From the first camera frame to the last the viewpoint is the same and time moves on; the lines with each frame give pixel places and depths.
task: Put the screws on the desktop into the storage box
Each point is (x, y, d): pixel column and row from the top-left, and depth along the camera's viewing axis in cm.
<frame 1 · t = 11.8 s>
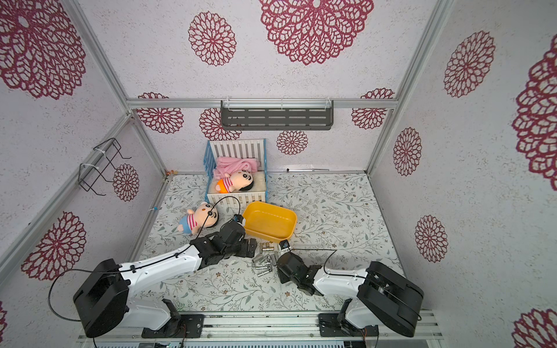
left hand: (246, 243, 86), fingers open
right hand: (285, 264, 89), fingers open
yellow plastic storage box: (269, 221, 105), on the table
plush doll in crib: (240, 180, 103), point 13 cm above the table
pink blanket: (228, 165, 113), point 11 cm above the table
metal socket near box: (268, 249, 93), on the table
large metal socket: (260, 259, 90), on the table
metal socket in pile: (270, 270, 87), on the table

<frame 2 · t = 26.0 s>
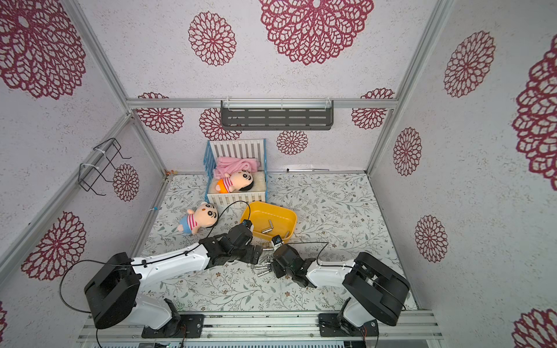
left hand: (250, 250, 86), fingers open
right hand: (280, 260, 90), fingers open
long thin metal socket: (271, 224, 102), on the table
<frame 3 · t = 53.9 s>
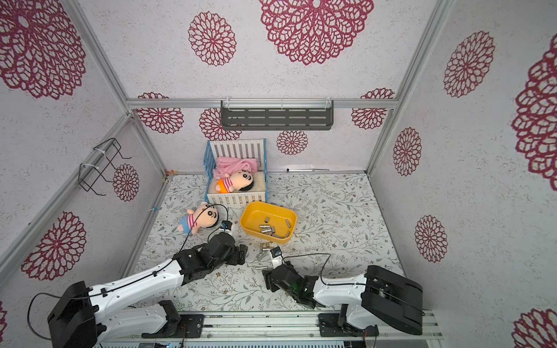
left hand: (236, 247, 83), fingers open
right hand: (272, 268, 85), fingers open
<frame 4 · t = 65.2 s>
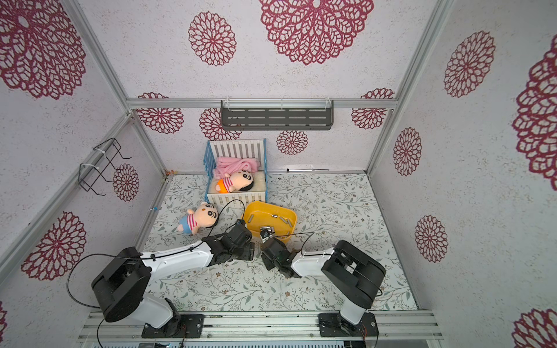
left hand: (245, 249, 89), fingers open
right hand: (272, 251, 93), fingers open
tiny short metal socket: (274, 215, 104), on the table
